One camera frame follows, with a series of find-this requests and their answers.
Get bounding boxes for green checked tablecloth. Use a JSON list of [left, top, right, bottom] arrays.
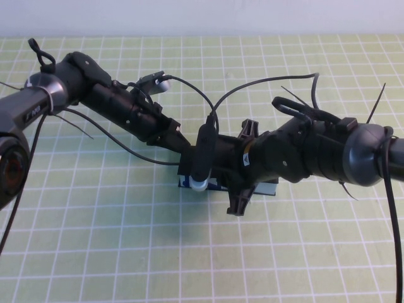
[[0, 35, 404, 303]]

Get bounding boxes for black zip tie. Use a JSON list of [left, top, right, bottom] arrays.
[[367, 82, 387, 124], [338, 181, 360, 202], [280, 86, 316, 110]]

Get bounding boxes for left camera cable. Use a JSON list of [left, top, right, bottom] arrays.
[[0, 74, 218, 256]]

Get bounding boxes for arm cable loop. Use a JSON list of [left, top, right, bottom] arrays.
[[27, 37, 58, 69], [271, 96, 319, 123]]

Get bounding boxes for right arm cable loop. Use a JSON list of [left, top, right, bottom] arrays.
[[271, 96, 319, 123]]

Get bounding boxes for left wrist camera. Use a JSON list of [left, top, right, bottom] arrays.
[[138, 72, 173, 95]]

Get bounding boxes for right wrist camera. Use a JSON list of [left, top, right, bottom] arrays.
[[191, 115, 219, 193]]

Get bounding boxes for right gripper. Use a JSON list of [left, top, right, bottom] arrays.
[[217, 118, 270, 218]]

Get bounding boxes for right camera cable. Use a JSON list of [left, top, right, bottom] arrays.
[[210, 72, 404, 303]]

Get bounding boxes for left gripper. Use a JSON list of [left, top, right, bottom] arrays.
[[93, 80, 194, 159]]

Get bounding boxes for left arm cable loop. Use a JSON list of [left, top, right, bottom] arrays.
[[27, 37, 58, 69]]

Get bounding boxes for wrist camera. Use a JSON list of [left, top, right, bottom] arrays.
[[138, 72, 173, 95], [191, 115, 219, 193]]

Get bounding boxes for camera cable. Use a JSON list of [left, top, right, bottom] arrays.
[[0, 74, 218, 256], [210, 72, 404, 303]]

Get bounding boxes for black printed glasses case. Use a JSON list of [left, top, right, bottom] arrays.
[[177, 151, 279, 197]]

